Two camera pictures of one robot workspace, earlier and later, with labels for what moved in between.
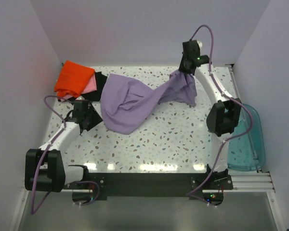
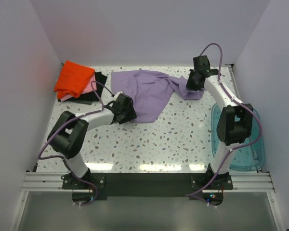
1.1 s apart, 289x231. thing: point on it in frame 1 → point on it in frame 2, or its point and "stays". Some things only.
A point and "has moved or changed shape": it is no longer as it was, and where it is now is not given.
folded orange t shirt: (72, 80) stays
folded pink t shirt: (91, 86) stays
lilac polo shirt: (125, 104) has moved or changed shape
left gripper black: (96, 119) → (131, 115)
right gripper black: (181, 69) → (189, 84)
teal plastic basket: (246, 147) stays
